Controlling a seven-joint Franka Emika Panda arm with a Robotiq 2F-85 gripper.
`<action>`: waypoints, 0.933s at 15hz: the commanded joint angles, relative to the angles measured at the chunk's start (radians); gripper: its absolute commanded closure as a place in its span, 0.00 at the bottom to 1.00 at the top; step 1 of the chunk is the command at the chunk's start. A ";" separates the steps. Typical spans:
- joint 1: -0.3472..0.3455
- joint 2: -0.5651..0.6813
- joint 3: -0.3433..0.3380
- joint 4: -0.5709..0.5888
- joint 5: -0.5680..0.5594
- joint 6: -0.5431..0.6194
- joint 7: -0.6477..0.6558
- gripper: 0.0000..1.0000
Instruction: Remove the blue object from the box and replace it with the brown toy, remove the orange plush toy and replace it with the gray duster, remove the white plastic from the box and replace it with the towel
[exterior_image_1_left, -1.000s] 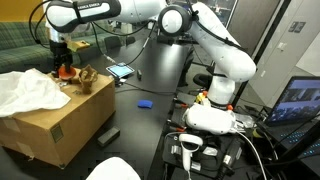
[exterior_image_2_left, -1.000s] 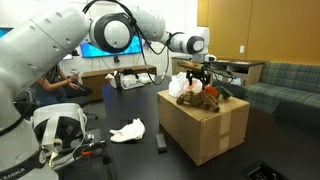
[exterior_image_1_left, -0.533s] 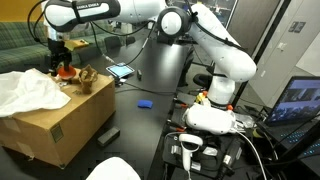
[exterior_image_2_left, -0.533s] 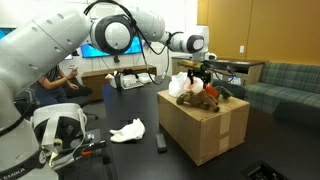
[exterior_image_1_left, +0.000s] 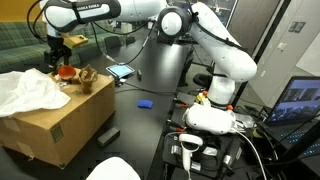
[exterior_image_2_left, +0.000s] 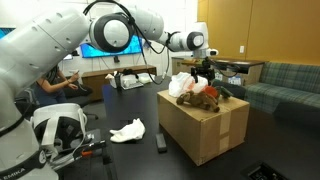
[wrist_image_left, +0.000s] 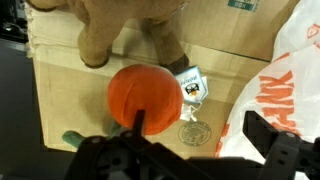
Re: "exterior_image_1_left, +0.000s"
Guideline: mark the blue sponge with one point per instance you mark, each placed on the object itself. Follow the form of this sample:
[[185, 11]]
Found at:
[[145, 104]]

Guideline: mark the white plastic bag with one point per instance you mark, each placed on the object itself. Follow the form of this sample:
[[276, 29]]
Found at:
[[26, 91]]

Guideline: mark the green plaid couch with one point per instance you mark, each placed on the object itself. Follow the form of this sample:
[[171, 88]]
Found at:
[[20, 43]]

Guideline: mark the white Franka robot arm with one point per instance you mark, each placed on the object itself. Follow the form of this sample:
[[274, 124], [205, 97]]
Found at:
[[226, 56]]

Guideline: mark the white VR controller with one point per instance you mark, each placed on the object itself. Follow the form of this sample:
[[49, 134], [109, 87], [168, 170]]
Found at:
[[188, 146]]

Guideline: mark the yellow wrist camera mount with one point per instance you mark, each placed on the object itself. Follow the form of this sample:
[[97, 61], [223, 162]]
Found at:
[[76, 40]]

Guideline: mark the white VR headset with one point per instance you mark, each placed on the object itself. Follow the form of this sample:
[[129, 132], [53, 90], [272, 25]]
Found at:
[[208, 118]]

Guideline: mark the yellow emergency stop button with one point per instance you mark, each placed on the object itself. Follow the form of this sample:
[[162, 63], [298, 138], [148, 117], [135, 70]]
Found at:
[[201, 98]]

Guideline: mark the white cloth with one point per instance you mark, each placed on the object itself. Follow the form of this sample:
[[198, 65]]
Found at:
[[113, 170]]

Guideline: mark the black perforated mounting board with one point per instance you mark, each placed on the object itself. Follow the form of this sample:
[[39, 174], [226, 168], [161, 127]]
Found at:
[[213, 156]]

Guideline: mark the white wall light switch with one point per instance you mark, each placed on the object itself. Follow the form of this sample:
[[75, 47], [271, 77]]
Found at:
[[281, 46]]

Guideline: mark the cardboard box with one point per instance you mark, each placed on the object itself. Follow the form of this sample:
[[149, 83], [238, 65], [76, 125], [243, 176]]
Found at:
[[76, 116]]

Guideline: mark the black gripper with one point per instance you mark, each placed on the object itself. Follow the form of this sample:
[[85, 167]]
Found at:
[[57, 48]]

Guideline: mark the tablet with white screen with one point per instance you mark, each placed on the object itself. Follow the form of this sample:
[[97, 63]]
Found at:
[[120, 70]]

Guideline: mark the red plush tomato toy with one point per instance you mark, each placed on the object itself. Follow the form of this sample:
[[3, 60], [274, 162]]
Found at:
[[66, 71]]

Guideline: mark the open black laptop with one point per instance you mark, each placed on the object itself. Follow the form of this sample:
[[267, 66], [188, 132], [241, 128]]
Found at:
[[293, 106]]

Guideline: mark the brown plush animal toy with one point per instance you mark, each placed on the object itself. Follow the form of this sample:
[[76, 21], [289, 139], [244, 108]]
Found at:
[[87, 78]]

